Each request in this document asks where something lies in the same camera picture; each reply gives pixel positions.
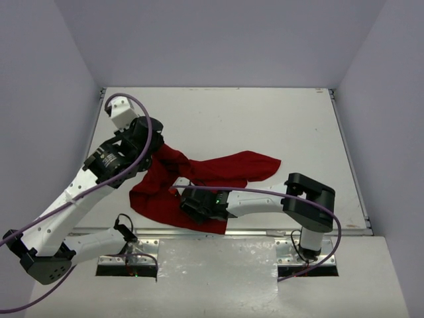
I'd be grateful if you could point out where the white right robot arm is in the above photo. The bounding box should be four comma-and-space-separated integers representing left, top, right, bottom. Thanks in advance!
173, 173, 335, 262

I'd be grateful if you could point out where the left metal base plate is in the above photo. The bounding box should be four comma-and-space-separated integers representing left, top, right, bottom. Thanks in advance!
97, 238, 160, 266

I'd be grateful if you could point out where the red t shirt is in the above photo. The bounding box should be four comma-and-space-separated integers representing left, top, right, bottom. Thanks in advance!
129, 144, 281, 235

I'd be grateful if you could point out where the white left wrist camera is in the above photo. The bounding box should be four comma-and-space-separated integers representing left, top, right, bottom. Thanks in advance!
105, 97, 138, 131

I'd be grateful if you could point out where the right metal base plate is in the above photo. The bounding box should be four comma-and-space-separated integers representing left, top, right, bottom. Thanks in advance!
275, 236, 333, 266

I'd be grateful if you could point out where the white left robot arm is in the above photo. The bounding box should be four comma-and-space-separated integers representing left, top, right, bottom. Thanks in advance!
5, 117, 164, 285

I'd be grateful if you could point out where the metal base plate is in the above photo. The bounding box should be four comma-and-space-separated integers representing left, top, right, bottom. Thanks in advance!
97, 238, 160, 266
275, 236, 333, 266

